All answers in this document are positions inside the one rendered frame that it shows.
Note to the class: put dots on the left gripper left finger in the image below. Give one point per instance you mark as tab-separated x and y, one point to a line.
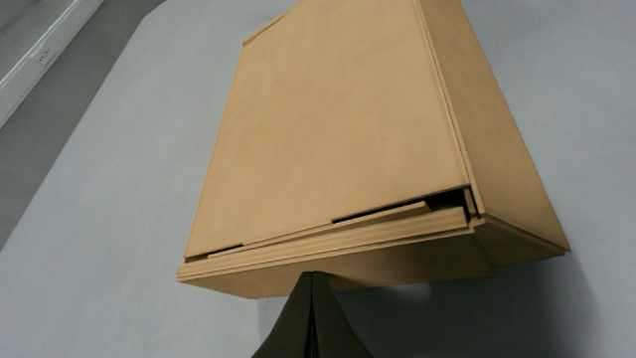
291	335

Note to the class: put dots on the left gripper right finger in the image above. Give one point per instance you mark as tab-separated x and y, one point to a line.
332	334

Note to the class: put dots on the brown cardboard box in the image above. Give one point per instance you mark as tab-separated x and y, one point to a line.
336	132

